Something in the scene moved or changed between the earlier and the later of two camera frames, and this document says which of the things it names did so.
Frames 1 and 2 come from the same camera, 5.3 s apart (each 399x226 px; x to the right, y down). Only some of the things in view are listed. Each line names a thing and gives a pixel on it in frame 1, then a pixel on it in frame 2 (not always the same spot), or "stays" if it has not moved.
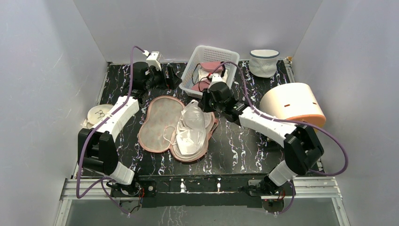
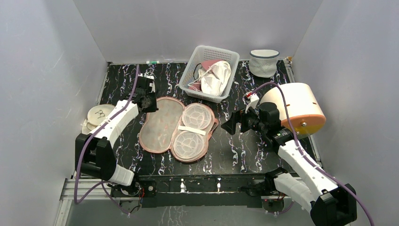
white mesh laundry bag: (263, 62) stays
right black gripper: (206, 104) to (242, 121)
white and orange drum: (295, 100) stays
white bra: (191, 137) to (213, 78)
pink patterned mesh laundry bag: (158, 131) stays
